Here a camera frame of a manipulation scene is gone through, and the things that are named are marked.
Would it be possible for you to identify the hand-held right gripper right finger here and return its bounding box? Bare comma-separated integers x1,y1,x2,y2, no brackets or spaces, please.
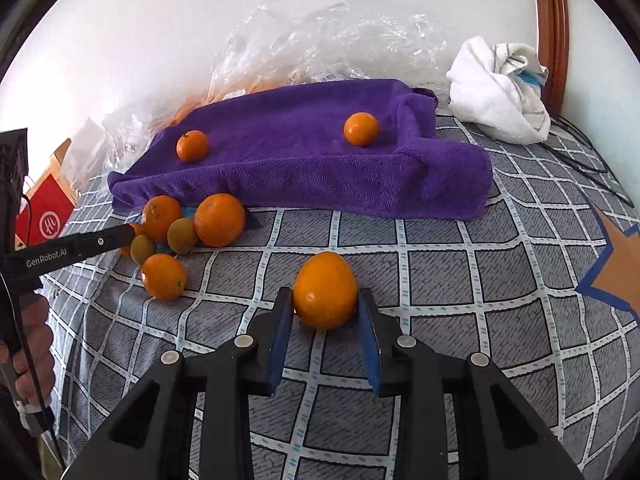
356,287,586,480

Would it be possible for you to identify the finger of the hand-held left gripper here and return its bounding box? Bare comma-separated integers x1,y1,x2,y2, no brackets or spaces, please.
72,223,137,262

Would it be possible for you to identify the yellow-green round fruit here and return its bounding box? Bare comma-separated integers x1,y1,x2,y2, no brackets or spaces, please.
166,217,199,255
130,234,156,264

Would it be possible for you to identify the red box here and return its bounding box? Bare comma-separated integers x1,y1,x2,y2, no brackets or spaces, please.
15,175,77,251

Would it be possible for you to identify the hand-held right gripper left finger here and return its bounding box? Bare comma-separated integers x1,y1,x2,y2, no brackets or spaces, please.
62,287,296,480

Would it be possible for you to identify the pile of bagged oranges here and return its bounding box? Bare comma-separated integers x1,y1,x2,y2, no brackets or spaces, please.
167,85,286,128

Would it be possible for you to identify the thin black cable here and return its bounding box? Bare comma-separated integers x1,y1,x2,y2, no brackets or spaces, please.
547,115,635,207

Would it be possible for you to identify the purple towel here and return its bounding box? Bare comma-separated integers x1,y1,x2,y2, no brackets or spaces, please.
107,79,493,221

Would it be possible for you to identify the large clear plastic bag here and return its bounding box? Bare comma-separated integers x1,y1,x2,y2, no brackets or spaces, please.
210,0,448,106

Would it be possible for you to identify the small clear plastic bag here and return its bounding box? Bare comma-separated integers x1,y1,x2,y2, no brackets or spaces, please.
102,95,201,188

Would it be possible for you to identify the brown wooden frame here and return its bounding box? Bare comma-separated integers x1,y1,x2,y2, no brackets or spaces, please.
530,0,572,111

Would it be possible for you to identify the grey checked bed sheet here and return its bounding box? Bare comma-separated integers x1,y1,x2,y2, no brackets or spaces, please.
37,110,640,480

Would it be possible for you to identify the white translucent plastic bag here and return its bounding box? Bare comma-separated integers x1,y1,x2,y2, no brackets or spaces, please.
70,117,111,163

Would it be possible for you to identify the white crumpled cloth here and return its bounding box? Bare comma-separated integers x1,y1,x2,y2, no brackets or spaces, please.
446,36,551,145

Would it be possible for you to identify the large orange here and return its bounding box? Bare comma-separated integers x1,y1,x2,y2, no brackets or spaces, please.
292,251,359,331
193,193,247,247

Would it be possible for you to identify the person's left hand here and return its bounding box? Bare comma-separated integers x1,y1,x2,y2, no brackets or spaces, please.
0,296,56,401

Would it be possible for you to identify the brown cardboard box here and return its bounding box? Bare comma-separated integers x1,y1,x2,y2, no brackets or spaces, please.
47,139,75,182

